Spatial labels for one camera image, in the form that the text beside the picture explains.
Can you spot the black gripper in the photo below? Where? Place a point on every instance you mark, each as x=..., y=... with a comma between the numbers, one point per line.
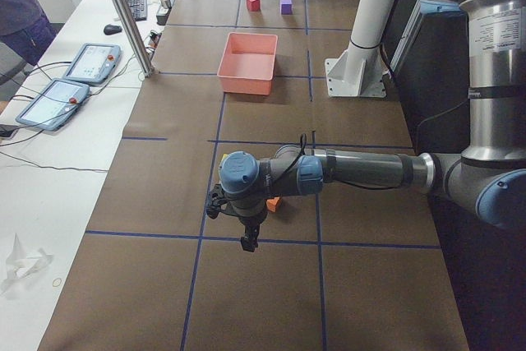
x=249, y=220

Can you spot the red foam block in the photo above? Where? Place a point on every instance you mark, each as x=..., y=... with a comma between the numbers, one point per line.
x=253, y=5

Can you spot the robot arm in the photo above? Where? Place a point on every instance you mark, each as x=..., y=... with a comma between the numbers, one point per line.
x=487, y=178

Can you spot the pink plastic bin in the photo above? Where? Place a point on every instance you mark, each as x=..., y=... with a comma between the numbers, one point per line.
x=248, y=63

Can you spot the orange foam block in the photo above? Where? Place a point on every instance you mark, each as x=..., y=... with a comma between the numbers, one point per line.
x=273, y=204

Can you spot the crumpled white paper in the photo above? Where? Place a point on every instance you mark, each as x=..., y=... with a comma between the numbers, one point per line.
x=18, y=266

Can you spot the far teach pendant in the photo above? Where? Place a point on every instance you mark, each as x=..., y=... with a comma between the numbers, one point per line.
x=93, y=63

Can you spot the teach pendant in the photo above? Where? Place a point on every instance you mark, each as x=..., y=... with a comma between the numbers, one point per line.
x=93, y=63
x=55, y=105

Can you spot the near teach pendant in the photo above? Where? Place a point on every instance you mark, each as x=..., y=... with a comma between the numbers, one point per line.
x=55, y=105

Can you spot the purple foam block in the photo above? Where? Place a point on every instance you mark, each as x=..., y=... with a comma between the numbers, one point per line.
x=286, y=7

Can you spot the black computer mouse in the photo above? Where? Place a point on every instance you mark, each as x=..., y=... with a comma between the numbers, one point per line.
x=112, y=29

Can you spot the person in dark shirt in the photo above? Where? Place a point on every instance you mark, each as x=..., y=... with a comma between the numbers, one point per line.
x=25, y=29

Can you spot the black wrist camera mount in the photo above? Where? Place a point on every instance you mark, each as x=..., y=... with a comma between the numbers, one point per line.
x=215, y=200

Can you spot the white camera pole mount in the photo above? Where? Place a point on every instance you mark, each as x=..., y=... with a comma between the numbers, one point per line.
x=358, y=71

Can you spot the aluminium frame post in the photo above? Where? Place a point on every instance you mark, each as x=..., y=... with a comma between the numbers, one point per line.
x=134, y=37

